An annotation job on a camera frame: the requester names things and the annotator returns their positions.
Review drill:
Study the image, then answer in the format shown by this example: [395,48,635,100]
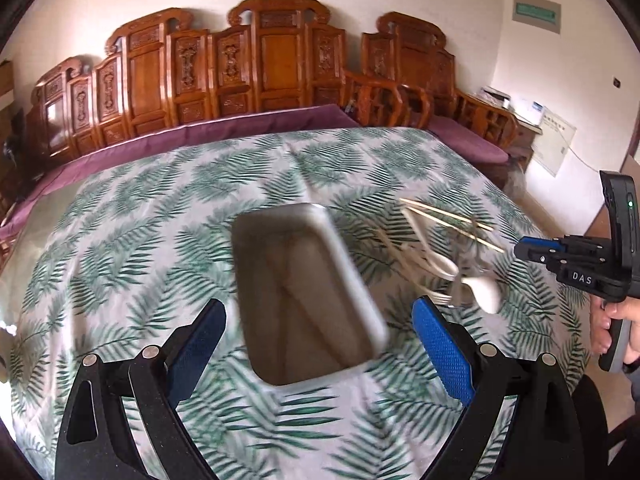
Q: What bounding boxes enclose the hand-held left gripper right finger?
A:
[411,296,608,480]

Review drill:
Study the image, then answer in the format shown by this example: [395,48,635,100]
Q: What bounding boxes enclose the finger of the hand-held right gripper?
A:
[520,235,611,253]
[516,250,603,273]

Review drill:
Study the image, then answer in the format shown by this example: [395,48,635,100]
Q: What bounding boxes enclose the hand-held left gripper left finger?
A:
[54,299,227,480]

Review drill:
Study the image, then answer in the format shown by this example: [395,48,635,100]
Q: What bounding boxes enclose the wooden chopstick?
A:
[399,198,497,232]
[407,205,506,253]

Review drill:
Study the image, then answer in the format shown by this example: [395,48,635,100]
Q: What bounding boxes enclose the rectangular metal tray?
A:
[231,202,390,387]

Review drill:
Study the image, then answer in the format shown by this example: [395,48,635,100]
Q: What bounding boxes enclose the person's right hand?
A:
[589,296,640,363]

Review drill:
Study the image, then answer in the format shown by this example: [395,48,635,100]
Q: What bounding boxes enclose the wooden side table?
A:
[510,115,543,166]

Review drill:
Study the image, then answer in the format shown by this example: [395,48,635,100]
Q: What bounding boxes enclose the leaf print tablecloth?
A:
[0,127,591,480]

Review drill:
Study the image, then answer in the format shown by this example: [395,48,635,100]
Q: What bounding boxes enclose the purple chair cushion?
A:
[429,115,510,165]

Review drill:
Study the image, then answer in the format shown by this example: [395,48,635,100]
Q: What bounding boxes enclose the white box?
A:
[510,97,546,127]

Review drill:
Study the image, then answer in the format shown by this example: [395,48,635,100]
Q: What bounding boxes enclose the white printer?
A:
[477,87,512,109]

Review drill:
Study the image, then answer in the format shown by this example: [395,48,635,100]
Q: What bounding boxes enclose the carved wooden armchair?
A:
[345,10,521,161]

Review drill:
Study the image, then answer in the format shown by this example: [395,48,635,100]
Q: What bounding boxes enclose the purple bench cushion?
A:
[0,104,361,241]

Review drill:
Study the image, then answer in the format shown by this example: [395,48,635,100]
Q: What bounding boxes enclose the carved wooden bench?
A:
[22,0,351,171]

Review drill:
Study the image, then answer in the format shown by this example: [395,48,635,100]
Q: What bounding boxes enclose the white wall poster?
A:
[530,108,577,178]

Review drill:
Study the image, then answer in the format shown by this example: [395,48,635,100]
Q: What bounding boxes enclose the grey green wall panel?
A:
[512,0,562,36]

